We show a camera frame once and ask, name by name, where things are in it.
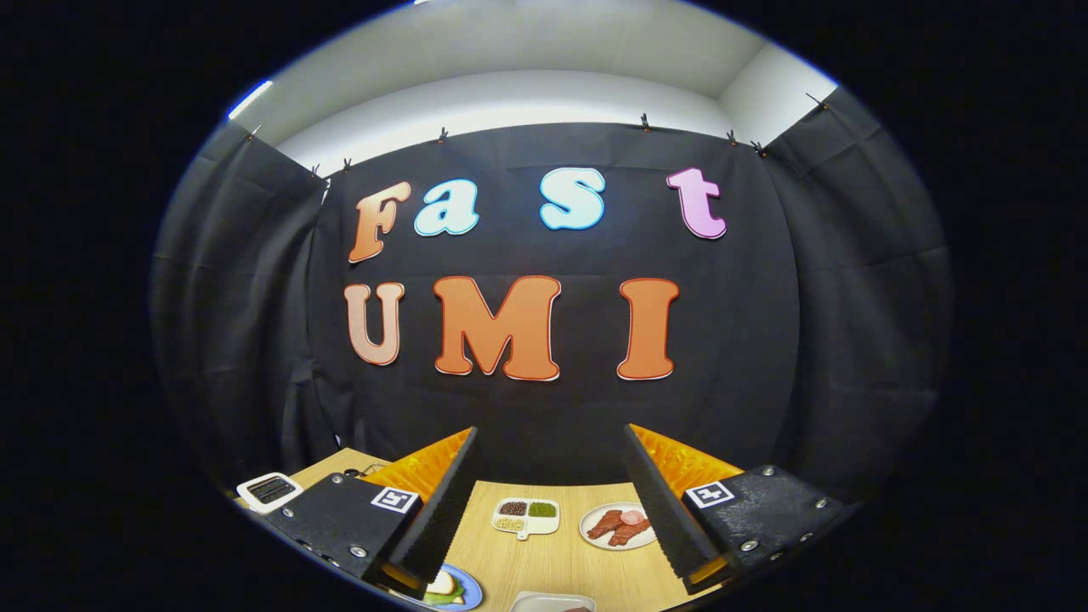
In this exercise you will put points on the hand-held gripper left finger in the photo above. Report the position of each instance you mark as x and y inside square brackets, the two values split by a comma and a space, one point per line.
[442, 510]

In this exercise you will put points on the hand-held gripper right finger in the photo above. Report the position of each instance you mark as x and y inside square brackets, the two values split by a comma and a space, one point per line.
[659, 510]

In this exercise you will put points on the green lettuce leaf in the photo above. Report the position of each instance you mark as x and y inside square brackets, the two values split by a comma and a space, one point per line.
[455, 597]

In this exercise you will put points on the red sausage slice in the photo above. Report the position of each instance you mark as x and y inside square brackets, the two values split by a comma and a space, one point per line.
[632, 517]

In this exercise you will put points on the brown meat piece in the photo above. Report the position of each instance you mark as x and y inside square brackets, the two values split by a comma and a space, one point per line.
[631, 534]
[605, 524]

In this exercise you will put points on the pile of yellow beans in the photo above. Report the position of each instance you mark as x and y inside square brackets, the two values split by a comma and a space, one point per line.
[510, 524]

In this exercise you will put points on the white oval plate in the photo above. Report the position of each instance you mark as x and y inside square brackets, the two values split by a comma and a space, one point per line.
[595, 540]

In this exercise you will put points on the pile of dark beans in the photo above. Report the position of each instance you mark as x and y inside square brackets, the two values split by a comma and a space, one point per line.
[512, 508]

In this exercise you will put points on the blue plate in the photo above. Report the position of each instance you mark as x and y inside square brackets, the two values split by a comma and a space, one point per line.
[472, 586]

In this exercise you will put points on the pile of green beans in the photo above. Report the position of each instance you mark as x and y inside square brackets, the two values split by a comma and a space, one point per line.
[542, 509]

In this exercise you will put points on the white divided dish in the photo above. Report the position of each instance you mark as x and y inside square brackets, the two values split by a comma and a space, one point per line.
[544, 527]

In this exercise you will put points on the white square plate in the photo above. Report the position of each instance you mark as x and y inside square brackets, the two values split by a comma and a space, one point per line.
[544, 602]

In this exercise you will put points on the white toaster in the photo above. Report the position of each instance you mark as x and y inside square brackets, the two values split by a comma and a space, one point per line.
[255, 501]

